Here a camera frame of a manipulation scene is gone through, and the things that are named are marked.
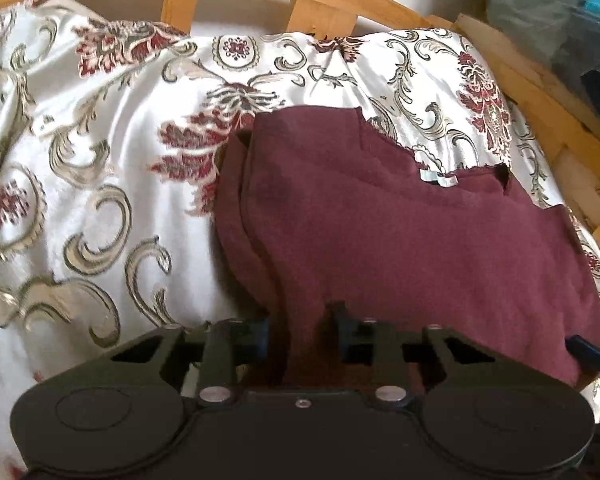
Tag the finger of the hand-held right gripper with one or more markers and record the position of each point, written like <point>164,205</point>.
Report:
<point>587,352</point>

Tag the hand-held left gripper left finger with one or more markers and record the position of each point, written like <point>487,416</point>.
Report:
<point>260,337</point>

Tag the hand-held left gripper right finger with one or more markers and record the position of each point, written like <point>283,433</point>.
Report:
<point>341,332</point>

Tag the maroon sweater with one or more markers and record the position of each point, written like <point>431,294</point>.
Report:
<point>395,240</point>

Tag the clear plastic bag of clothes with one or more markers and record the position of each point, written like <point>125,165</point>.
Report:
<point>560,15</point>

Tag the floral satin blanket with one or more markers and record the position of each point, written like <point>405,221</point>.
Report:
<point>105,185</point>

